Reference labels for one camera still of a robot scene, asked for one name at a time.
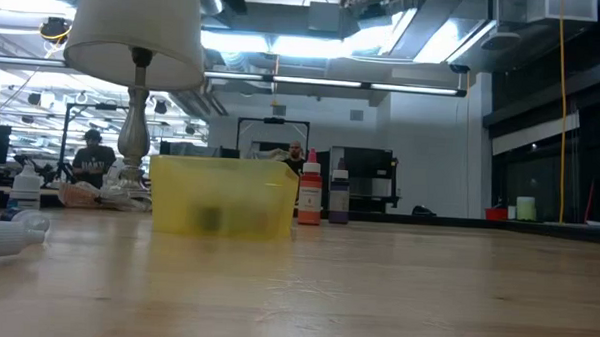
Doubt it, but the white roller blind cassette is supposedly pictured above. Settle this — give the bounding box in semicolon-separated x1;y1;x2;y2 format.
490;108;582;159

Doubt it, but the person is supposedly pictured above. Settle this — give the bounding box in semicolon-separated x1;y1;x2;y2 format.
71;128;119;189
282;140;307;178

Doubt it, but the small black dropper bottle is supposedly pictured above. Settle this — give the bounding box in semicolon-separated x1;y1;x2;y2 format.
192;204;225;233

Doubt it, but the red storage box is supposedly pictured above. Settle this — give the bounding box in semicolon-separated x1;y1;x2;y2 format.
483;206;510;222

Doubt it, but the black yellow cord reel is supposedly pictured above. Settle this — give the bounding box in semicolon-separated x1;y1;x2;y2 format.
37;15;73;44

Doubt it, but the long ceiling light bar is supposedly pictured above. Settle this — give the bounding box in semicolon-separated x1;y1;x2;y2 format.
202;70;468;98

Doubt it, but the white plastic bottle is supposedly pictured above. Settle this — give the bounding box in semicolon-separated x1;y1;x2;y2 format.
8;163;43;211

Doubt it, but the red food coloring bottle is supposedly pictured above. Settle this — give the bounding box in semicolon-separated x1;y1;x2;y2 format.
297;146;325;226

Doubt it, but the green wipes canister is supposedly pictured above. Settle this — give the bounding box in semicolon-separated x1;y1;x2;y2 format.
515;195;537;223

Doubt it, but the white bottle lying left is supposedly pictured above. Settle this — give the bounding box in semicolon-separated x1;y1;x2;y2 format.
0;218;47;266

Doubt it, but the black gantry frame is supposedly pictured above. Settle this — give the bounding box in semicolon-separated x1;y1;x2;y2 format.
60;101;129;188
235;116;312;163

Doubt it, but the white-shade silver table lamp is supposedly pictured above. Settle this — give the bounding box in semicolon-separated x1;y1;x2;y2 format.
58;0;209;209

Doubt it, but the grey ceiling junction box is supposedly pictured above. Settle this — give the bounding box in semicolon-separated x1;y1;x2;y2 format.
307;1;344;34

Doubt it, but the yellow translucent plastic bin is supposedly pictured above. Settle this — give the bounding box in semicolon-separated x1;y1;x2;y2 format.
146;154;301;240

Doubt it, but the purple food coloring bottle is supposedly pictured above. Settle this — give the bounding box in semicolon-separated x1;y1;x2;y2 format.
328;158;352;225

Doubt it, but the black aluminium table frame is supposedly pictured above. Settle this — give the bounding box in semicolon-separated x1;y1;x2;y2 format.
292;207;600;246

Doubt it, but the black equipment cart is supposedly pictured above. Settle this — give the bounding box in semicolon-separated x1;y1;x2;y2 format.
323;145;402;214

